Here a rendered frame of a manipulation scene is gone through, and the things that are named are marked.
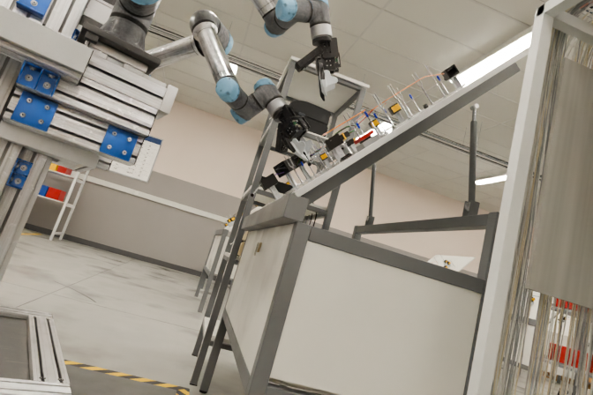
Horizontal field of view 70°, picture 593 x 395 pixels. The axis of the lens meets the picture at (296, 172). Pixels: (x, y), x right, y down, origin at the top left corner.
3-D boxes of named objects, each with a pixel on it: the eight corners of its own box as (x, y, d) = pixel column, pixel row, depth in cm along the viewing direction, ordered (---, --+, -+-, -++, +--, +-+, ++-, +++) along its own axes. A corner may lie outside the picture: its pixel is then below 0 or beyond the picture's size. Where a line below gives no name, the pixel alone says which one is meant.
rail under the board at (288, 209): (282, 216, 108) (289, 192, 110) (240, 228, 222) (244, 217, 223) (303, 222, 109) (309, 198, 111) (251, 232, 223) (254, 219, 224)
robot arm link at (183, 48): (108, 49, 184) (219, 10, 170) (131, 67, 198) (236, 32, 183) (107, 72, 180) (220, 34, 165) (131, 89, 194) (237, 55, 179)
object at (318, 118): (278, 122, 248) (287, 93, 252) (270, 131, 270) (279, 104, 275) (325, 139, 254) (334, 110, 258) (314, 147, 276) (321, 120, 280)
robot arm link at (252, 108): (221, 101, 155) (245, 84, 154) (236, 115, 165) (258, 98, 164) (230, 117, 152) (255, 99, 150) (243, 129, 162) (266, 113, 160)
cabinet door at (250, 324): (247, 375, 104) (291, 222, 113) (231, 330, 157) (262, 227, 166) (257, 377, 105) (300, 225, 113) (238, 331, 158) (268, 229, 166)
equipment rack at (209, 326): (187, 384, 208) (291, 55, 248) (190, 353, 267) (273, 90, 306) (283, 406, 217) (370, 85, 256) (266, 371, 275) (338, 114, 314)
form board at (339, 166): (248, 219, 224) (246, 216, 224) (394, 129, 251) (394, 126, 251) (297, 197, 110) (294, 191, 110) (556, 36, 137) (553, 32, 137)
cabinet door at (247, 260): (233, 330, 158) (263, 228, 166) (224, 308, 210) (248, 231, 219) (237, 331, 158) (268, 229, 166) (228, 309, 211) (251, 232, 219)
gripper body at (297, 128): (296, 130, 145) (280, 103, 149) (284, 145, 150) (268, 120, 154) (311, 128, 150) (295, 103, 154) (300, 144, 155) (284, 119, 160)
